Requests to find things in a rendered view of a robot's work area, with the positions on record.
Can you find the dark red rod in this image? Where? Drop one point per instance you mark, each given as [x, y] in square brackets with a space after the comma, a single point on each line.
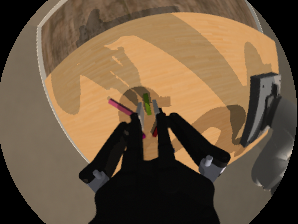
[155, 132]

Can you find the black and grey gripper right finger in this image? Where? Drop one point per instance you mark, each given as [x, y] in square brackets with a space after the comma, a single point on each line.
[210, 159]

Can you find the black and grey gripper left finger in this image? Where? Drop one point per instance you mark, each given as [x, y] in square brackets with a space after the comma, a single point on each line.
[103, 166]

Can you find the pink rod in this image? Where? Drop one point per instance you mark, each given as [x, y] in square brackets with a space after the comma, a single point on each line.
[120, 107]

